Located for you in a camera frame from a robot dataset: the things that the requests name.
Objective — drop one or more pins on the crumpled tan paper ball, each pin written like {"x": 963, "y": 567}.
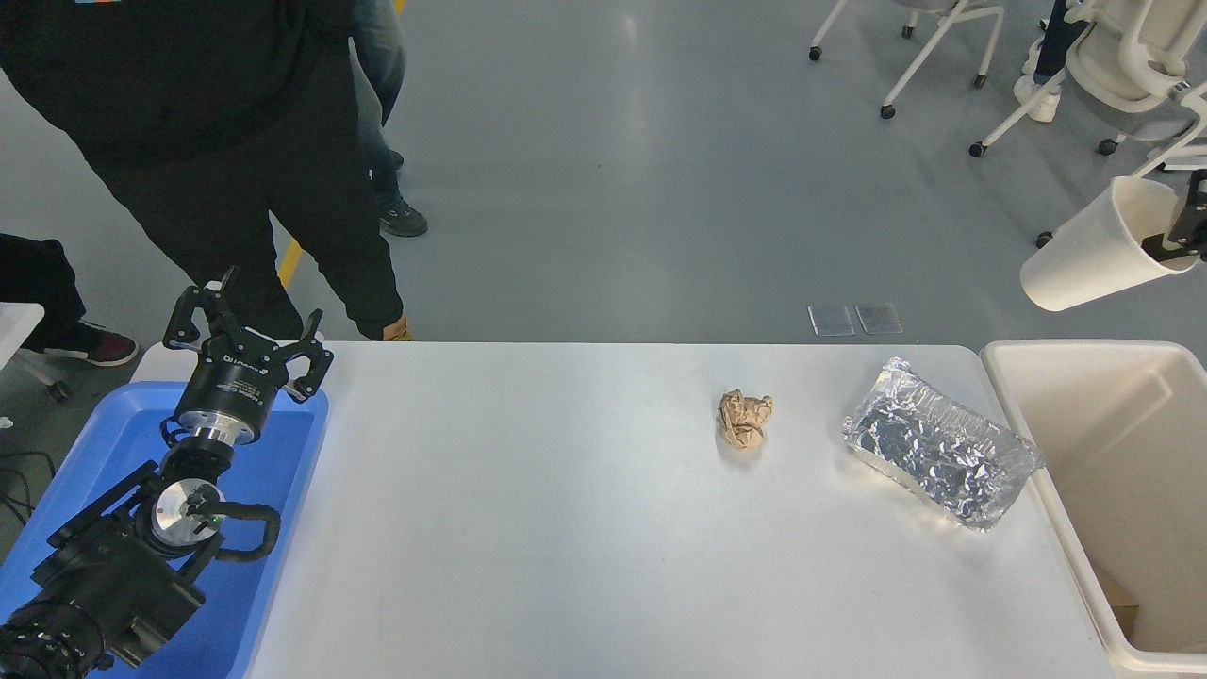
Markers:
{"x": 743, "y": 420}

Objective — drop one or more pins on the blue plastic tray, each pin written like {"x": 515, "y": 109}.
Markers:
{"x": 283, "y": 471}

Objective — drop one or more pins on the silver foil tray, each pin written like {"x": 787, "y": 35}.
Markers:
{"x": 934, "y": 448}

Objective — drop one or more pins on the white side table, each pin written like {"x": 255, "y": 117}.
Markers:
{"x": 17, "y": 330}

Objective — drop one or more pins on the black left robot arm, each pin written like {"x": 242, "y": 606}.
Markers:
{"x": 104, "y": 585}

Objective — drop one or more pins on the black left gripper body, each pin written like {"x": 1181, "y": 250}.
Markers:
{"x": 234, "y": 382}

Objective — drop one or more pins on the clear floor plate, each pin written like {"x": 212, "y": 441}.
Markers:
{"x": 879, "y": 318}
{"x": 831, "y": 320}

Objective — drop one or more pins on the person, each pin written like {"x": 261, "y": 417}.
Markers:
{"x": 382, "y": 75}
{"x": 189, "y": 94}
{"x": 38, "y": 283}
{"x": 1042, "y": 99}

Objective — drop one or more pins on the white paper cup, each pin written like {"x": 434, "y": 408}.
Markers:
{"x": 1084, "y": 255}

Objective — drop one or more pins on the large pale bin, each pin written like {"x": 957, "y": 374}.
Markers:
{"x": 1132, "y": 453}

